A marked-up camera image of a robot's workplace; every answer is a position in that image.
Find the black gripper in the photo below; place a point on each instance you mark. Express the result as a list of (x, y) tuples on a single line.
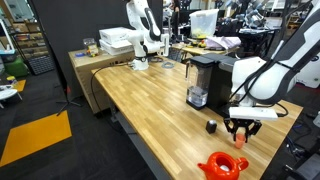
[(251, 126)]

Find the peach cup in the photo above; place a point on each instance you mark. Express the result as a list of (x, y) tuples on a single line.
[(240, 140)]

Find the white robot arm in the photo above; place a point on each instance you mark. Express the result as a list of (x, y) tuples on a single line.
[(259, 84)]

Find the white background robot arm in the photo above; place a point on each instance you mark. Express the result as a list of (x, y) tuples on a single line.
[(145, 37)]

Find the black cup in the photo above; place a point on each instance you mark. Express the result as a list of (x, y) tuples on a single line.
[(211, 126)]

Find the orange teapot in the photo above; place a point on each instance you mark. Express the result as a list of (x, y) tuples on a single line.
[(222, 166)]

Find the black coffee machine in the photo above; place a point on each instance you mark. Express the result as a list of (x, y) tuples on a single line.
[(209, 82)]

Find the clear plastic bin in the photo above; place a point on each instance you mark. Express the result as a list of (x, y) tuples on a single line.
[(203, 23)]

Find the white boxes stack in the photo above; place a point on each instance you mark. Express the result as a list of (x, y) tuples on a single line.
[(114, 40)]

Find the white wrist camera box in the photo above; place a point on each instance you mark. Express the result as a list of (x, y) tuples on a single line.
[(255, 113)]

